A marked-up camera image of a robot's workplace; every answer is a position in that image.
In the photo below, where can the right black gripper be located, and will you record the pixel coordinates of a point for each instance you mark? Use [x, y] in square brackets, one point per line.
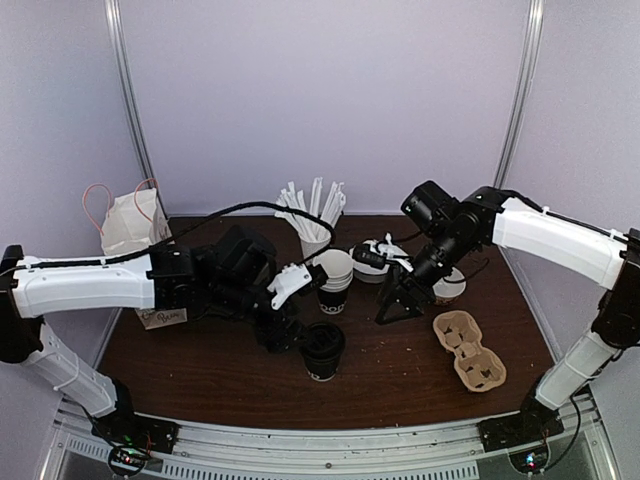
[410, 284]

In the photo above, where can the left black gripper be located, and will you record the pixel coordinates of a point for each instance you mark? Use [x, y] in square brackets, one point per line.
[282, 341]

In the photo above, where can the black cup lid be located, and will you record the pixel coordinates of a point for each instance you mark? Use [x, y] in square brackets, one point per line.
[323, 341]

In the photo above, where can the stack of paper cups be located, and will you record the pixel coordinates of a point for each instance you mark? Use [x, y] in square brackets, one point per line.
[338, 266]

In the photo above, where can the single black paper cup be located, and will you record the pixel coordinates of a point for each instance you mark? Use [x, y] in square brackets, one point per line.
[321, 368]

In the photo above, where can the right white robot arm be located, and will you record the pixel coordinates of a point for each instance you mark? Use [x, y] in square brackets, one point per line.
[505, 218]

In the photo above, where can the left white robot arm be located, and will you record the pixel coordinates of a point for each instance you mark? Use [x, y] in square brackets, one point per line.
[236, 277]

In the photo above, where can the white scalloped bowl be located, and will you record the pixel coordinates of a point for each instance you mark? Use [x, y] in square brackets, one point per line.
[369, 274]

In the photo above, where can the white round bowl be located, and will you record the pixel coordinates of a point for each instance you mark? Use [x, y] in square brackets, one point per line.
[449, 288]

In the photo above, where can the cardboard cup carrier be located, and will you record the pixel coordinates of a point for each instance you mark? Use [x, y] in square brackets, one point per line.
[478, 367]

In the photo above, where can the white cup of straws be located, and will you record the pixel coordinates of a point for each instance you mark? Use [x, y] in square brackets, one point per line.
[322, 207]

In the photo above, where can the white paper bag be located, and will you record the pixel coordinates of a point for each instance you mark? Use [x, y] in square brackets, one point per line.
[132, 222]

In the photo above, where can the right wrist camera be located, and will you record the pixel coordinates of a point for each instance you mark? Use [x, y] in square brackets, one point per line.
[380, 253]

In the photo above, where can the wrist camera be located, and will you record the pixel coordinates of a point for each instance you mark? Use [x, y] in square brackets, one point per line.
[295, 278]
[380, 253]

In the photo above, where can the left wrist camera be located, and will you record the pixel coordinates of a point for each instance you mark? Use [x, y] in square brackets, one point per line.
[295, 278]

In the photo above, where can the aluminium front rail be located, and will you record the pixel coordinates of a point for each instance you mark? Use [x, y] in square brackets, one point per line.
[451, 450]

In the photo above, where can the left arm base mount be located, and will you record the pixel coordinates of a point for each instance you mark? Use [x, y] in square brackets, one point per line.
[138, 431]

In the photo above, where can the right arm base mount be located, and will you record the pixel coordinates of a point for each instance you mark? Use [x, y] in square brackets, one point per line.
[515, 430]

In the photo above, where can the right aluminium post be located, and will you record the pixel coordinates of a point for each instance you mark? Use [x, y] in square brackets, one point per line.
[528, 63]

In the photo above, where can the aluminium post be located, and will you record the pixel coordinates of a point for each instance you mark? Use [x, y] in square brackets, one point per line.
[528, 63]
[116, 32]

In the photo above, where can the left aluminium post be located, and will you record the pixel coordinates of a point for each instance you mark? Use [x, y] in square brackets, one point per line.
[116, 32]

